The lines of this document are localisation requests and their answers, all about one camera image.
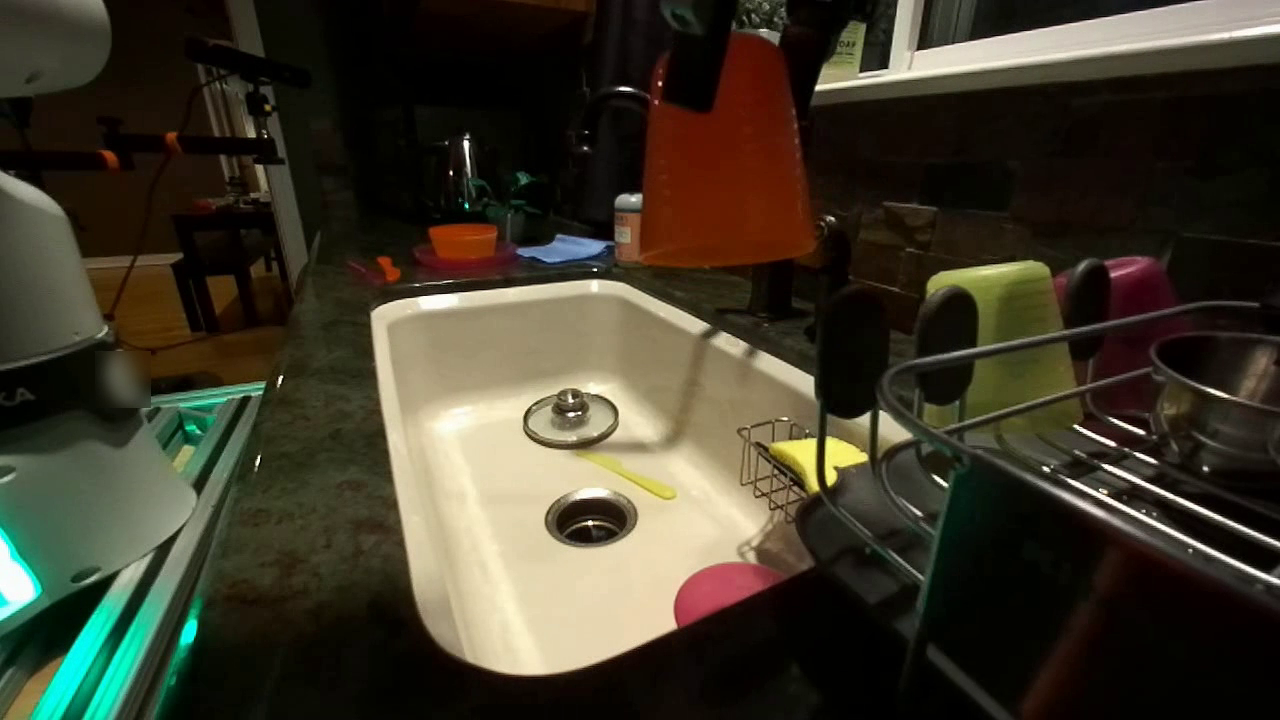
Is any blue dish cloth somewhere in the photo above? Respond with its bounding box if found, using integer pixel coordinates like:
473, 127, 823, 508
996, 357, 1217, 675
513, 232, 617, 268

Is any pink plastic cup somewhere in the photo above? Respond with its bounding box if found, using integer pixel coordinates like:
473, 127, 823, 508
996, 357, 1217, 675
672, 560, 793, 633

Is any stand with orange clamps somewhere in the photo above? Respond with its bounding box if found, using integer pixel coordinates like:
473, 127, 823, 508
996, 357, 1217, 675
0, 36, 313, 186

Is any light green plastic cup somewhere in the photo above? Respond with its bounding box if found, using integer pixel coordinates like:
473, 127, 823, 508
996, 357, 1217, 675
921, 257, 1088, 437

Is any white kitchen sink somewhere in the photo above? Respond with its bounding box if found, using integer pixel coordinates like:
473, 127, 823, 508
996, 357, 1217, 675
370, 276, 856, 680

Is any orange plastic cup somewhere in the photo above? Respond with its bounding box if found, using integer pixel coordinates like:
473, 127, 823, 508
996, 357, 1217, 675
636, 31, 819, 273

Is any yellow sponge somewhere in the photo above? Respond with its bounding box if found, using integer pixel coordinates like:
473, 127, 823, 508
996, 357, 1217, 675
764, 432, 874, 498

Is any metal dish rack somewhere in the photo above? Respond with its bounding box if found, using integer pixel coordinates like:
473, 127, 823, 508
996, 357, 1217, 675
795, 253, 1280, 720

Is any metal sink drain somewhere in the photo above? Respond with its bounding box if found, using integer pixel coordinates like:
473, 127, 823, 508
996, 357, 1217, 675
541, 484, 644, 552

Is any stainless steel bowl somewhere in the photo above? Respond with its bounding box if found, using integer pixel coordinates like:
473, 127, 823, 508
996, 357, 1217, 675
1150, 328, 1280, 477

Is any white window sill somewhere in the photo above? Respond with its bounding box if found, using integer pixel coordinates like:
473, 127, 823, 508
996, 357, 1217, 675
813, 0, 1280, 108

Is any yellow-green plastic utensil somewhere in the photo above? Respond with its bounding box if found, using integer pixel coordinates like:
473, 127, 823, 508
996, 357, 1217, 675
582, 450, 681, 504

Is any dark wooden stool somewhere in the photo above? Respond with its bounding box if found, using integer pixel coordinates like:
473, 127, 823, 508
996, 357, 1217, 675
174, 195, 294, 335

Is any dark kitchen faucet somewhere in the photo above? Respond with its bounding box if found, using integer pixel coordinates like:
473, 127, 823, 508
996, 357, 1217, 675
744, 211, 856, 323

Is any wire sponge caddy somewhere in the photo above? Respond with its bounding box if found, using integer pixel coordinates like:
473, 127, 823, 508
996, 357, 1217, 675
733, 413, 856, 566

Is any magenta plastic cup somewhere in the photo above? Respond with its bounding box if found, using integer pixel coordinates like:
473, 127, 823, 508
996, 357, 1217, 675
1051, 253, 1192, 418

